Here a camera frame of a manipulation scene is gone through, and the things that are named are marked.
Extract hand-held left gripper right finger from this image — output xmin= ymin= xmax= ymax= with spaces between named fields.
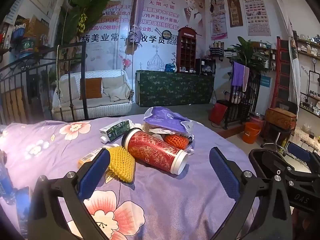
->
xmin=209 ymin=147 xmax=293 ymax=240

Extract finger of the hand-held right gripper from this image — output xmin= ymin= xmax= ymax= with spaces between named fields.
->
xmin=287 ymin=142 xmax=320 ymax=167
xmin=271 ymin=159 xmax=316 ymax=181

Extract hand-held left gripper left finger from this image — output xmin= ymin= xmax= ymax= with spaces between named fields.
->
xmin=27 ymin=148 xmax=111 ymax=240

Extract small bottle with barcode label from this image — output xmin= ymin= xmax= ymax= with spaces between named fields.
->
xmin=78 ymin=144 xmax=120 ymax=169

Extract yellow foam fruit net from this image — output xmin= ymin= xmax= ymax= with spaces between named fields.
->
xmin=105 ymin=146 xmax=136 ymax=182

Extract black trash bin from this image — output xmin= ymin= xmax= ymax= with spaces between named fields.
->
xmin=249 ymin=149 xmax=288 ymax=180

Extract green and white milk carton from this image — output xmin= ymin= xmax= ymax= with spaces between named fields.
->
xmin=99 ymin=119 xmax=133 ymax=143

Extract orange foam fruit net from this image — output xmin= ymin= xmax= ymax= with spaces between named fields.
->
xmin=164 ymin=134 xmax=190 ymax=150

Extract red patterned tumbler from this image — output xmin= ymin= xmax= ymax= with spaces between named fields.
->
xmin=121 ymin=127 xmax=189 ymax=175

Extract purple plastic bag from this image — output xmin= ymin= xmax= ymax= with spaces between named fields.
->
xmin=143 ymin=107 xmax=193 ymax=134

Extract lace covered low shelf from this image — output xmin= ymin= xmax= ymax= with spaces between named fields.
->
xmin=291 ymin=126 xmax=320 ymax=153

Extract orange bucket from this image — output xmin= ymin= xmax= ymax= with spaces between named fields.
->
xmin=242 ymin=122 xmax=262 ymax=144

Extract pink basin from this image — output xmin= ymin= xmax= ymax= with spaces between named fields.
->
xmin=249 ymin=112 xmax=267 ymax=128

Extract purple floral bedsheet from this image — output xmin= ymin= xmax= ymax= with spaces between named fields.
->
xmin=0 ymin=114 xmax=260 ymax=240

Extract red bag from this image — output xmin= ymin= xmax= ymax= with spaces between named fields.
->
xmin=209 ymin=102 xmax=228 ymax=125

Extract white wicker swing sofa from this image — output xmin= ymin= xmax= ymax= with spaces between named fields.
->
xmin=52 ymin=69 xmax=134 ymax=120

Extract black metal rack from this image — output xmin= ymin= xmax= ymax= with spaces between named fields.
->
xmin=224 ymin=75 xmax=258 ymax=130

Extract white roll-up banner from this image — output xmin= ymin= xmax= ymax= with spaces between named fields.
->
xmin=271 ymin=0 xmax=301 ymax=105

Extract blue printed packet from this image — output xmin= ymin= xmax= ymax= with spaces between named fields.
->
xmin=15 ymin=187 xmax=33 ymax=238

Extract red ladder shelf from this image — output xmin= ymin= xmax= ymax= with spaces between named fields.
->
xmin=270 ymin=36 xmax=292 ymax=109

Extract crumpled white cushion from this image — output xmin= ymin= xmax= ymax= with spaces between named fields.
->
xmin=109 ymin=83 xmax=132 ymax=102

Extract orange cushion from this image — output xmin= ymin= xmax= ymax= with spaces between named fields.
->
xmin=80 ymin=77 xmax=103 ymax=100

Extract large white cushion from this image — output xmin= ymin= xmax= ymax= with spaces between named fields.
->
xmin=59 ymin=76 xmax=80 ymax=103

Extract blue bottle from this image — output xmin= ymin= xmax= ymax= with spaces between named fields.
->
xmin=0 ymin=150 xmax=17 ymax=205

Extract flat white cushion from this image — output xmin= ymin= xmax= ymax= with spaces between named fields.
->
xmin=102 ymin=75 xmax=125 ymax=90

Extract green floral cabinet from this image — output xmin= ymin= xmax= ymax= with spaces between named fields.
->
xmin=135 ymin=69 xmax=215 ymax=107

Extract purple towel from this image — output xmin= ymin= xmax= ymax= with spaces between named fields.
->
xmin=231 ymin=61 xmax=250 ymax=92

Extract black display box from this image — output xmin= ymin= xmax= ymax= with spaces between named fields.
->
xmin=195 ymin=58 xmax=216 ymax=75

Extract green potted plant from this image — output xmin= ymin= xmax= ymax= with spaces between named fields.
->
xmin=227 ymin=36 xmax=268 ymax=80

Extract red phone booth shelf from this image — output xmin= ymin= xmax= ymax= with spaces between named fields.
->
xmin=176 ymin=26 xmax=197 ymax=73

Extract green tin bucket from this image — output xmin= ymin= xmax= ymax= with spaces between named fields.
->
xmin=20 ymin=37 xmax=38 ymax=59

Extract eyebrow chart poster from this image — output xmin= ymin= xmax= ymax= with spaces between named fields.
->
xmin=240 ymin=0 xmax=271 ymax=36

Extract brown tower poster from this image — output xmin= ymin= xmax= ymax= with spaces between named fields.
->
xmin=226 ymin=0 xmax=243 ymax=28

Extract banana plant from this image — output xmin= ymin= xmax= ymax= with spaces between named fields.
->
xmin=60 ymin=0 xmax=133 ymax=55

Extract black metal bed frame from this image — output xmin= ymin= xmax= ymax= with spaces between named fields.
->
xmin=0 ymin=42 xmax=89 ymax=125

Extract wall shelves with bottles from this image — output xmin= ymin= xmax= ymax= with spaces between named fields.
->
xmin=291 ymin=30 xmax=320 ymax=118

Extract small wall shelf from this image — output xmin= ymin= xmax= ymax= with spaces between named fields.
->
xmin=210 ymin=41 xmax=225 ymax=58

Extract pink wall poster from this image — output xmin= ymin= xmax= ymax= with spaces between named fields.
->
xmin=209 ymin=0 xmax=228 ymax=40

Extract large wall poster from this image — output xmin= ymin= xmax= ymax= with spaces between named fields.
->
xmin=82 ymin=0 xmax=205 ymax=73

